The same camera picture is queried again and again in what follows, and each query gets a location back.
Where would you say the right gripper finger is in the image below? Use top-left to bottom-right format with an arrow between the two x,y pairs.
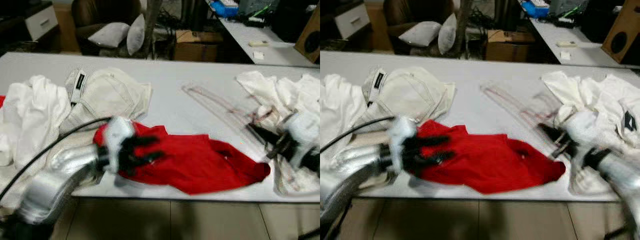
536,122 -> 566,142
255,134 -> 279,152
246,122 -> 277,142
545,134 -> 568,152

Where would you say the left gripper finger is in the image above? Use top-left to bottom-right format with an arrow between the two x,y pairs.
131,134 -> 162,149
134,151 -> 167,168
420,151 -> 456,168
417,134 -> 451,149

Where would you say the red plastic clothes hanger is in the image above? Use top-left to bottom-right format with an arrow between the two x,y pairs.
181,82 -> 303,196
480,82 -> 603,197

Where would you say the red shirt white logo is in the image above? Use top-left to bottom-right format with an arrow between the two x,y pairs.
93,121 -> 272,196
404,120 -> 567,195

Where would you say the white shirt black label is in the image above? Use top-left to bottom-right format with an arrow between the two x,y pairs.
541,70 -> 640,161
235,70 -> 321,151

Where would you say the beige jeans black label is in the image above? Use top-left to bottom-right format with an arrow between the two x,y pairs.
59,67 -> 153,135
361,66 -> 457,133

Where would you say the small brown cardboard box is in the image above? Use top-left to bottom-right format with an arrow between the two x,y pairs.
486,29 -> 535,62
174,30 -> 224,62

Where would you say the white desk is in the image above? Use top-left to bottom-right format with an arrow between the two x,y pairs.
205,0 -> 321,68
517,0 -> 640,69

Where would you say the wooden loudspeaker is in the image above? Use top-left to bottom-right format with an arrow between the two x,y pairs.
601,4 -> 640,65
293,4 -> 321,64

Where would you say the blue plastic object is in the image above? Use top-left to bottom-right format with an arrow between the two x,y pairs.
210,0 -> 239,19
520,0 -> 550,19

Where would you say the grey draped pole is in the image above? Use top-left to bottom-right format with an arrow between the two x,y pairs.
452,0 -> 475,57
141,0 -> 164,57

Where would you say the grey electronic device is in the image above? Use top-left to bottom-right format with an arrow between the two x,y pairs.
547,0 -> 583,16
237,0 -> 275,17

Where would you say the white drawer cabinet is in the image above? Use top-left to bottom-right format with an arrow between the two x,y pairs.
24,2 -> 61,42
334,2 -> 372,41

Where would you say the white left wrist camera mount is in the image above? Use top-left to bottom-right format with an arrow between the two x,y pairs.
102,116 -> 137,174
387,116 -> 418,173

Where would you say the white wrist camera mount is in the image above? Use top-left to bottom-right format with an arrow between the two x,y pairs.
565,110 -> 608,151
280,111 -> 321,170
102,116 -> 137,174
387,116 -> 418,173

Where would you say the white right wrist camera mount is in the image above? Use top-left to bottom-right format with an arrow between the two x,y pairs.
280,111 -> 321,170
565,110 -> 608,151

